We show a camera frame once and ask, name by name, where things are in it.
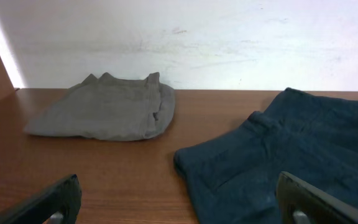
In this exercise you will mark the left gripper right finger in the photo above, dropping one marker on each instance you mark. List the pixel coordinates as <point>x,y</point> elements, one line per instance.
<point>301,202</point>

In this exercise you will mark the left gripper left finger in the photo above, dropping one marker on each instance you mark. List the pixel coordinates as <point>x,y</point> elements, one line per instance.
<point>63,197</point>

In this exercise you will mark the navy blue shorts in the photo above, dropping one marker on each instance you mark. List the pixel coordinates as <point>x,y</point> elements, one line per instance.
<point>232,178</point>

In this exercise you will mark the folded grey shorts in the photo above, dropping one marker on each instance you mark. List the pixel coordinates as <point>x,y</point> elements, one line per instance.
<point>109,109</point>

